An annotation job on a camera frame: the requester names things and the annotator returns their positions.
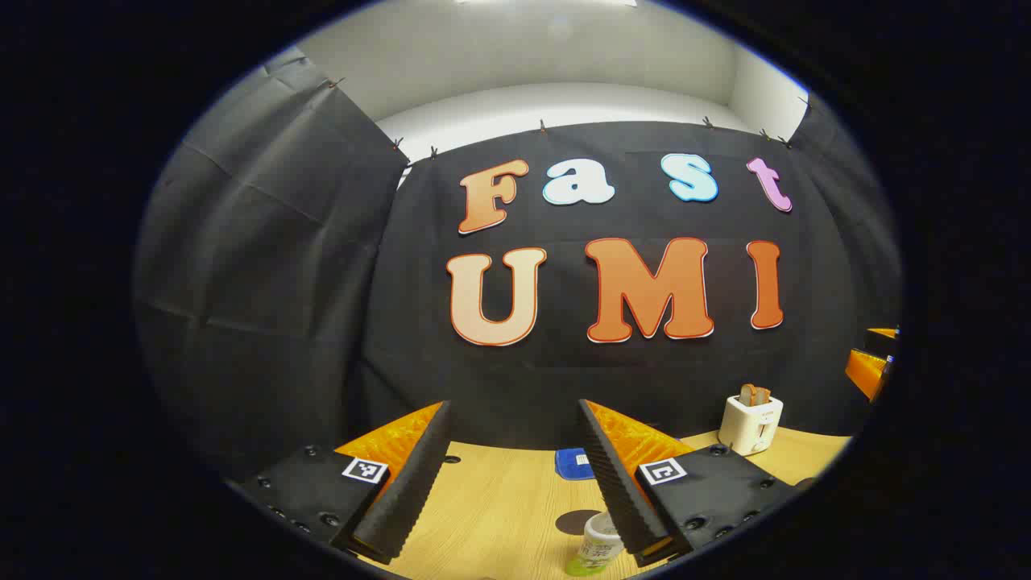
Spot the clear water bottle green label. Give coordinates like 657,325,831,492
564,512,625,577

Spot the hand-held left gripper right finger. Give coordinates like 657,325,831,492
577,399,798,569

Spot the white toaster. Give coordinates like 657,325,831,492
718,395,784,457

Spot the dark round coaster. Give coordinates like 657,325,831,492
555,509,617,536

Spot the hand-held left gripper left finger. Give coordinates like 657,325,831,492
242,400,452,565

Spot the blue towel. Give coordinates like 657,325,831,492
554,448,597,482

